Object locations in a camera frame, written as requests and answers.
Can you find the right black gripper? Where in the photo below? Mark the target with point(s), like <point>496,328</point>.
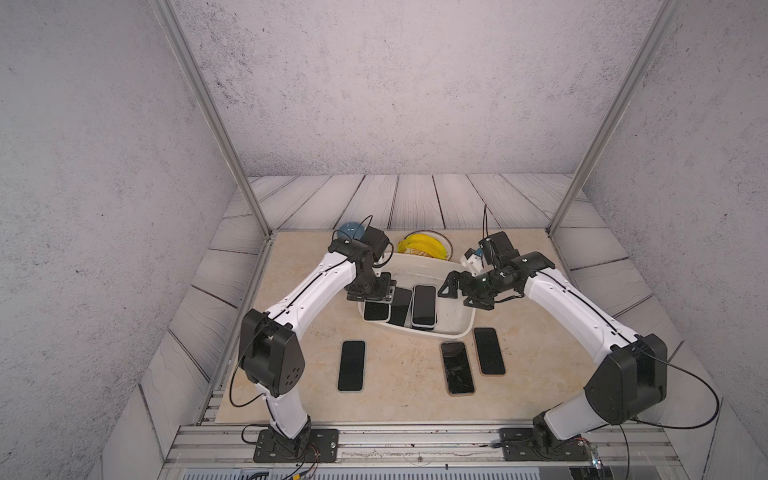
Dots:
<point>466,290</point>

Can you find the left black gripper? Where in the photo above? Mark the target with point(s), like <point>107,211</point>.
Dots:
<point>385,292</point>

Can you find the black phone grey case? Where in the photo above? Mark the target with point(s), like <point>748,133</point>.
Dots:
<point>423,309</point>

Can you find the white plastic storage box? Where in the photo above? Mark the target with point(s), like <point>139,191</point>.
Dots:
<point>453,319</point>

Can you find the black phone white case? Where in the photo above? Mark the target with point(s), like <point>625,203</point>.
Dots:
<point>376,311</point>

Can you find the black phone dark case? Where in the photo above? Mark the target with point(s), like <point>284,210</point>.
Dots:
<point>400,307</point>

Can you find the black phone cream case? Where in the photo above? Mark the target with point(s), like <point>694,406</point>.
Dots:
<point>489,353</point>

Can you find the black phone light blue case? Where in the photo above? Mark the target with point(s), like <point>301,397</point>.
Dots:
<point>352,366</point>

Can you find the black phone pink case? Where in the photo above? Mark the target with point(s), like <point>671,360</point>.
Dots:
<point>457,369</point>

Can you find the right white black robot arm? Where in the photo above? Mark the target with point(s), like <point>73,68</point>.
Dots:
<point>631,374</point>

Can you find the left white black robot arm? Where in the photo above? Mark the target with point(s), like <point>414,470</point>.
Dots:
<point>270,353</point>

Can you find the plate with yellow bananas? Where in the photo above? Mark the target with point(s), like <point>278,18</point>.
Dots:
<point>427,243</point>

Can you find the blue ceramic bowl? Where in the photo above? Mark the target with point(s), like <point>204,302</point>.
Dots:
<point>350,230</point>

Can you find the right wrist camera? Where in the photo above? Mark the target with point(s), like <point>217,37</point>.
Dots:
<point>493,251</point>

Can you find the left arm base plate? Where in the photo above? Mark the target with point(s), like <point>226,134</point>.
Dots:
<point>294,445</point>

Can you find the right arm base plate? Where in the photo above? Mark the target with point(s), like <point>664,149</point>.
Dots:
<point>531,444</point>

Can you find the aluminium mounting rail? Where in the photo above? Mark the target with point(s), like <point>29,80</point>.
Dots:
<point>453,450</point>

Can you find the left metal frame post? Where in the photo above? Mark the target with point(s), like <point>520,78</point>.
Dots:
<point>179,44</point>

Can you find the metal frame post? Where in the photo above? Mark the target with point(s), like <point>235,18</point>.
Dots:
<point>642,61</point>
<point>179,44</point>

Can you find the right metal frame post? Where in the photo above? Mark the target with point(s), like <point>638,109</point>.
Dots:
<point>642,61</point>

